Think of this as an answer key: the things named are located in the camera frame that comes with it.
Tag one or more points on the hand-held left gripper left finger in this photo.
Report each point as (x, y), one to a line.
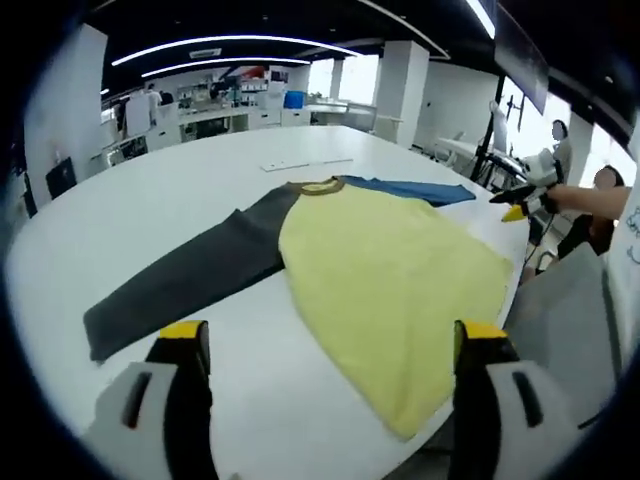
(145, 425)

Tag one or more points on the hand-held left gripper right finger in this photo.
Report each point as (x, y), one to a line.
(495, 415)

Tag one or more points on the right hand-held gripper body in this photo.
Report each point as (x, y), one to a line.
(542, 170)

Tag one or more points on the yellow garment with dark sleeves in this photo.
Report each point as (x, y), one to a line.
(390, 280)

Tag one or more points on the black tripod stand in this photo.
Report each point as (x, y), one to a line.
(482, 150)

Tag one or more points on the dark hanging screen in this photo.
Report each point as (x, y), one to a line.
(522, 50)

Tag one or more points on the white square pillar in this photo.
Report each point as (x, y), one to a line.
(402, 95)

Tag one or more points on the white table cover strip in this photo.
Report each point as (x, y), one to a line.
(305, 165)

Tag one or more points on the blue storage bin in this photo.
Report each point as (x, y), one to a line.
(295, 100)

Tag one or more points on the black chair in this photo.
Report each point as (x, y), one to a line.
(61, 177)

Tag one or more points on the white cabinet row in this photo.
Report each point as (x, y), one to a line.
(220, 120)

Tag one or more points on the short curved ceiling light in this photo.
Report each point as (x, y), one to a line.
(225, 61)

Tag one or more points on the long curved ceiling light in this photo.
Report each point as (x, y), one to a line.
(235, 39)

